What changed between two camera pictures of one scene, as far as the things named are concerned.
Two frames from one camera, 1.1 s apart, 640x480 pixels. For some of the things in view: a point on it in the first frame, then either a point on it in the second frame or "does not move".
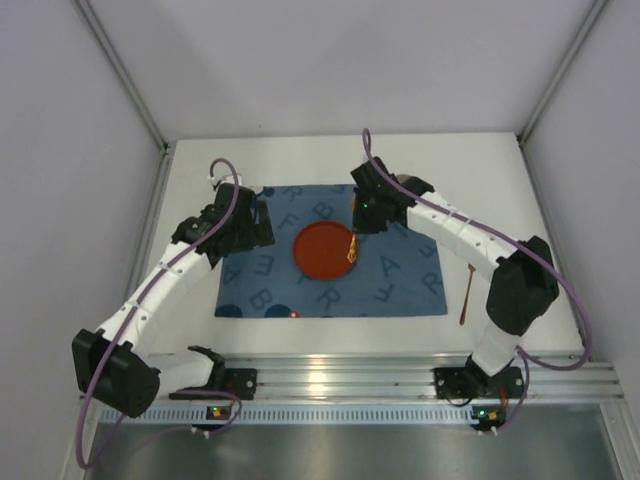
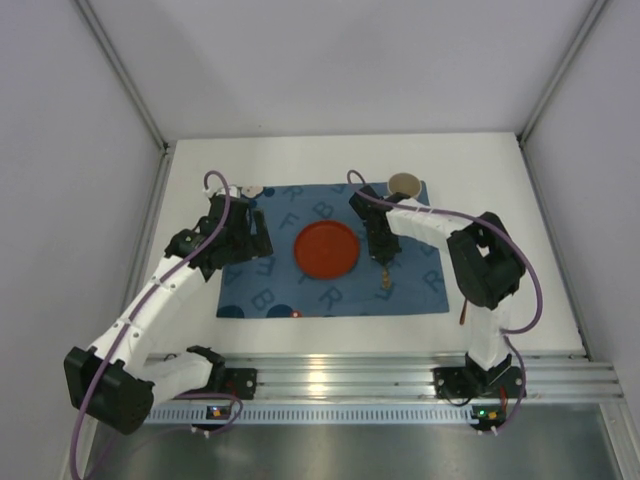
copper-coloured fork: (467, 295) does not move
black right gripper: (364, 220) to (382, 245)
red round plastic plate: (320, 250) does not move
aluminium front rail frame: (414, 376) does not move
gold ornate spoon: (352, 252) to (385, 279)
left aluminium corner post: (166, 147) does not move
